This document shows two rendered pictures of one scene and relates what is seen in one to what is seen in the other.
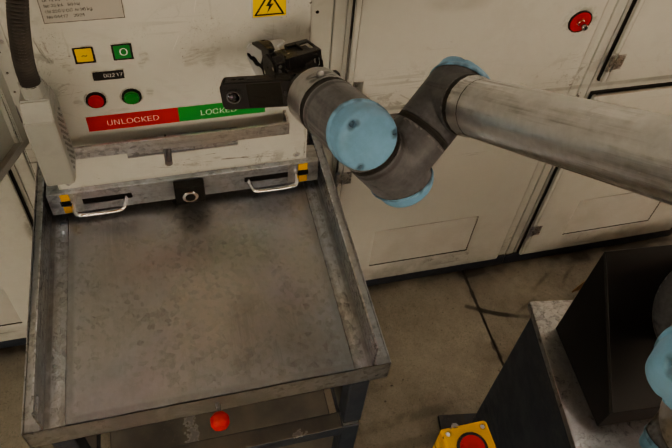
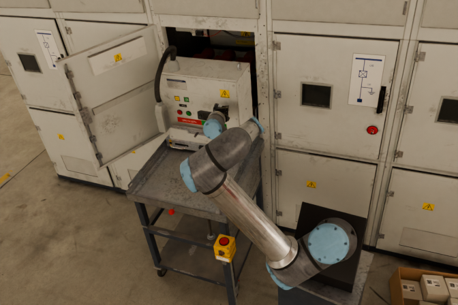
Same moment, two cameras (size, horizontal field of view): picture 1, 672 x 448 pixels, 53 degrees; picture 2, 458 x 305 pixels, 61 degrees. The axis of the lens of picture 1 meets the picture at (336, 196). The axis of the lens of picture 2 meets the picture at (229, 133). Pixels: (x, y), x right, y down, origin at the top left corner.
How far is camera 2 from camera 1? 1.28 m
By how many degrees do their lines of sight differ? 34
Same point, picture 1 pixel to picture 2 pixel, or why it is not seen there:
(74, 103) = (174, 111)
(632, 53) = (406, 152)
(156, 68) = (195, 106)
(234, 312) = not seen: hidden behind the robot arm
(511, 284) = not seen: hidden behind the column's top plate
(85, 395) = (144, 190)
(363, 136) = (209, 128)
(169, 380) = (165, 195)
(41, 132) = (158, 114)
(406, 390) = not seen: hidden behind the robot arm
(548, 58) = (361, 143)
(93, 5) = (179, 85)
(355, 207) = (285, 188)
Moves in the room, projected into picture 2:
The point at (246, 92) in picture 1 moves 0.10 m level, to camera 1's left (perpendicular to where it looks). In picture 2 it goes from (202, 115) to (189, 109)
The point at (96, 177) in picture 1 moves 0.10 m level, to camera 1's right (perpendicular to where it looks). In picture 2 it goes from (179, 137) to (191, 142)
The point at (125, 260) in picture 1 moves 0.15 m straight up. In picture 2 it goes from (176, 163) to (172, 144)
